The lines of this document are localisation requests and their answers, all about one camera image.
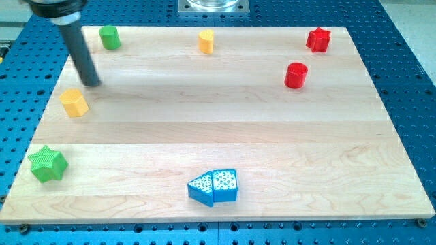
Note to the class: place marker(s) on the black robot arm flange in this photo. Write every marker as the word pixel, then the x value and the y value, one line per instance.
pixel 56 9

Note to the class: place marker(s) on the light wooden board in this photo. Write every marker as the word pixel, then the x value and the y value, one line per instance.
pixel 165 113

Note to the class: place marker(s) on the blue cube block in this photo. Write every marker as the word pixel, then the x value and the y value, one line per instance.
pixel 225 185

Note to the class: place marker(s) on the blue triangle block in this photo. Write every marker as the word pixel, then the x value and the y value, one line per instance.
pixel 201 189

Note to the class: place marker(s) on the yellow heart block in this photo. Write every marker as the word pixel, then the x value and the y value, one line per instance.
pixel 206 41

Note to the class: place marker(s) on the red cylinder block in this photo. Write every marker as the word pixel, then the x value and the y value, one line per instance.
pixel 296 75

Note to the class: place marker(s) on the red star block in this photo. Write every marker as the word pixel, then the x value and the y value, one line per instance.
pixel 318 40

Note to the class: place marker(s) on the green cylinder block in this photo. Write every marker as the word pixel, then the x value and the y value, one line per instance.
pixel 109 37

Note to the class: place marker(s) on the yellow hexagon block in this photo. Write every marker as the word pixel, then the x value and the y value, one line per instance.
pixel 74 102

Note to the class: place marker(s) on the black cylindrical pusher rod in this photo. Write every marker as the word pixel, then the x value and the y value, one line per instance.
pixel 71 31

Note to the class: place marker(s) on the green star block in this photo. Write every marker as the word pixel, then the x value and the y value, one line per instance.
pixel 47 164

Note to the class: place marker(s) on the board clamp screw left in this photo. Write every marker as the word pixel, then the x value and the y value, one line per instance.
pixel 23 228

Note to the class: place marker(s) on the board clamp screw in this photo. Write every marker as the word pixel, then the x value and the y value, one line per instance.
pixel 421 223
pixel 23 228

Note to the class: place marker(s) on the board clamp screw right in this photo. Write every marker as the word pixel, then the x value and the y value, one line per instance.
pixel 421 223

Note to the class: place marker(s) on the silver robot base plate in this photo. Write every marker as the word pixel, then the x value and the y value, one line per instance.
pixel 213 7

